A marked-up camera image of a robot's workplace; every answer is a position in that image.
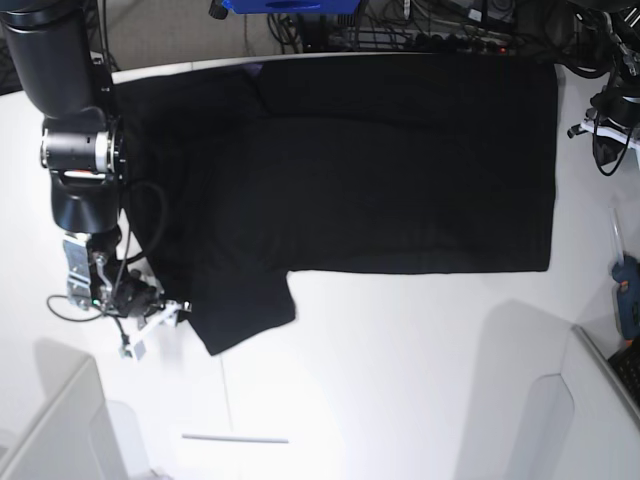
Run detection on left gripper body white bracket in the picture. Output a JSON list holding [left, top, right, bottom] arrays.
[[567, 118, 639, 150]]

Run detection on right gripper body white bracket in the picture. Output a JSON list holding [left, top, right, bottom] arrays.
[[122, 300, 192, 344]]

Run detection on black T-shirt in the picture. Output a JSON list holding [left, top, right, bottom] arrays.
[[116, 54, 558, 355]]

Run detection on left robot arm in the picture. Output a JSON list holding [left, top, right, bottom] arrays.
[[573, 1, 639, 150]]

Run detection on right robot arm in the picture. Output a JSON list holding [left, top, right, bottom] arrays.
[[1, 1, 639, 355]]

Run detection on blue glue gun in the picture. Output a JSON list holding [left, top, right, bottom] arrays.
[[610, 207, 639, 341]]

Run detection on black keyboard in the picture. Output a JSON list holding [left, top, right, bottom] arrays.
[[605, 339, 639, 419]]

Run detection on blue box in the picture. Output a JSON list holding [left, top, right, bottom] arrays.
[[222, 0, 360, 15]]

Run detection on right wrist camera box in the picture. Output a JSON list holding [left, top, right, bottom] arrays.
[[119, 341, 147, 362]]

